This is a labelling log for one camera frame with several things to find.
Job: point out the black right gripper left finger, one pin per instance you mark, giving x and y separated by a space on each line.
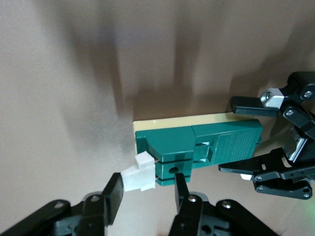
114 196

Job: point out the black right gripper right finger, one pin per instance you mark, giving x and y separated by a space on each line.
182 196

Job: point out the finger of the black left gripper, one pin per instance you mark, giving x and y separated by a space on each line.
270 172
246 104

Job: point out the brown paper table cover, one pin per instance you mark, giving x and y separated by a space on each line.
49 73

